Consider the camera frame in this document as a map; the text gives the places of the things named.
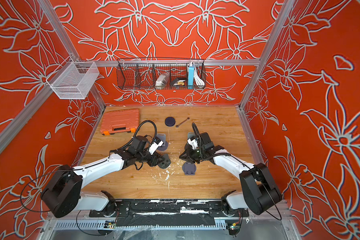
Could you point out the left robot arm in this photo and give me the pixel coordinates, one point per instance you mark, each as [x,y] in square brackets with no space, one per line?
[63,194]

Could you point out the orange tool case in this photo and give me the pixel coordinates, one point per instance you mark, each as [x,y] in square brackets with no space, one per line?
[122,121]

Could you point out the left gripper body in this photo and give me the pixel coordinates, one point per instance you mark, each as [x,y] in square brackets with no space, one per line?
[151,160]

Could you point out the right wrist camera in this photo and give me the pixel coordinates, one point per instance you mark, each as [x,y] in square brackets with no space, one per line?
[193,142]

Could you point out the dark grey phone stand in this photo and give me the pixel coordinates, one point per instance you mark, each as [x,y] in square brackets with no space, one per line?
[164,161]
[190,135]

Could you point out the dark round disc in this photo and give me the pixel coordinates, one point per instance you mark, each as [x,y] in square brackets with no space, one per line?
[170,121]

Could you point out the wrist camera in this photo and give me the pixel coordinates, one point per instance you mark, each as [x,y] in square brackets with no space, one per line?
[193,142]
[155,145]

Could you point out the black small box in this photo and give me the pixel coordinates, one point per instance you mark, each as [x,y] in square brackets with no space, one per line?
[178,82]

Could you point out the clear plastic bin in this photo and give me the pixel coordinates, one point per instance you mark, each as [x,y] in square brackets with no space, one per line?
[73,80]

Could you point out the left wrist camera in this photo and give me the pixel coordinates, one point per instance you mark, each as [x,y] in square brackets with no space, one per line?
[155,145]

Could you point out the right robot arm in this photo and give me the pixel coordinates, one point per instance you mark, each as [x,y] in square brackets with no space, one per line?
[259,189]

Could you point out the purple phone stand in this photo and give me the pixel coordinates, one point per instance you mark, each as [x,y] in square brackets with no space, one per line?
[189,169]
[165,144]

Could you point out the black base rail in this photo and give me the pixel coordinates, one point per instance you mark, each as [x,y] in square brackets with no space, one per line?
[172,213]

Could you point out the black wire basket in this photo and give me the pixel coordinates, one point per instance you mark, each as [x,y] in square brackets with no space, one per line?
[135,74]

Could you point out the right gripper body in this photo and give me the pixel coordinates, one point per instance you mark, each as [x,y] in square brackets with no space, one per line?
[194,156]

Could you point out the plastic bag item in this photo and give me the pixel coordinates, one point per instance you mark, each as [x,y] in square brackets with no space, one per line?
[162,81]

